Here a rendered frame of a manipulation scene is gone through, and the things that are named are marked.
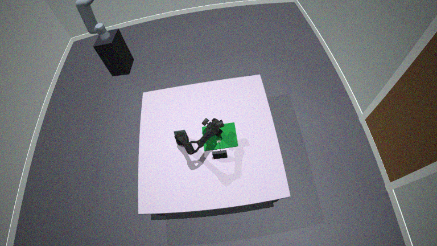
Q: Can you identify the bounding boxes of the green circuit board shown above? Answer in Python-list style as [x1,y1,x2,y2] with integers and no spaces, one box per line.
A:
[202,122,238,151]

